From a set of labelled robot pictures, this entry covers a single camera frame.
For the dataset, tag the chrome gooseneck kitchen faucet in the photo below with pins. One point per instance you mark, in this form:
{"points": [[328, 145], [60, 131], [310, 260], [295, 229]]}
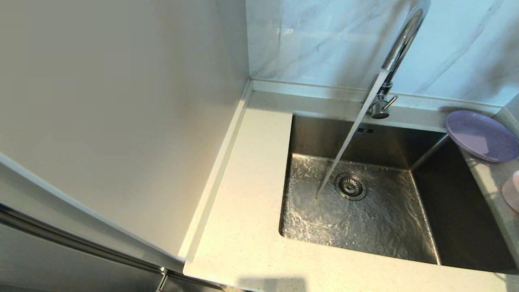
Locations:
{"points": [[403, 40]]}

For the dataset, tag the purple plastic plate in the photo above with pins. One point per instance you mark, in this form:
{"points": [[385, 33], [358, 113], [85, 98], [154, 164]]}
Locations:
{"points": [[482, 136]]}

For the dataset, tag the pink plastic cup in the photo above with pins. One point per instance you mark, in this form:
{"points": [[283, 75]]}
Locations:
{"points": [[512, 192]]}

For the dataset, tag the stainless steel sink basin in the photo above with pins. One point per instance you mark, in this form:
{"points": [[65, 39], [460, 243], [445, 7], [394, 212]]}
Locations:
{"points": [[385, 227]]}

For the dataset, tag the running water stream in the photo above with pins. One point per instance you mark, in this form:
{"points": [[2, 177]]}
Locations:
{"points": [[348, 138]]}

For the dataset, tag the round metal drain strainer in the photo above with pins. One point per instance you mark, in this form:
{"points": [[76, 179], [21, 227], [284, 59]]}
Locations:
{"points": [[351, 186]]}

